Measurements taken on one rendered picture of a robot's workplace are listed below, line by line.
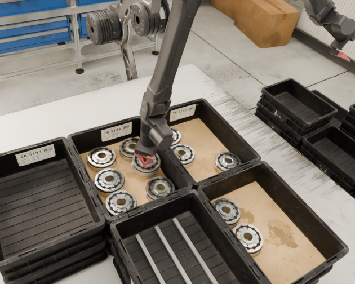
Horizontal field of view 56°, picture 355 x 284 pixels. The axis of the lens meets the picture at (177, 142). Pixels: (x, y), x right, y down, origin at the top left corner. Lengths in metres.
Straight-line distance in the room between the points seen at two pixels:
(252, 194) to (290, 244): 0.22
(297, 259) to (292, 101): 1.43
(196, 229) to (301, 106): 1.48
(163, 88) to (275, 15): 3.08
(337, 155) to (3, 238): 1.89
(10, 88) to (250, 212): 2.44
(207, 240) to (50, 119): 0.96
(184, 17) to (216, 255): 0.70
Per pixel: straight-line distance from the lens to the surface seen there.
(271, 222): 1.21
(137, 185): 1.20
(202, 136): 1.41
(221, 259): 1.09
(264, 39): 4.03
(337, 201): 1.58
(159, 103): 1.00
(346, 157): 2.34
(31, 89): 3.11
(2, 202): 1.23
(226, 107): 1.82
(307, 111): 2.37
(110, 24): 1.98
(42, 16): 2.91
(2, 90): 3.16
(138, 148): 1.10
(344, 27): 1.36
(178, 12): 0.87
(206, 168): 1.29
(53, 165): 1.29
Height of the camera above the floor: 1.78
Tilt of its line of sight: 44 degrees down
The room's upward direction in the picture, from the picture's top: 9 degrees clockwise
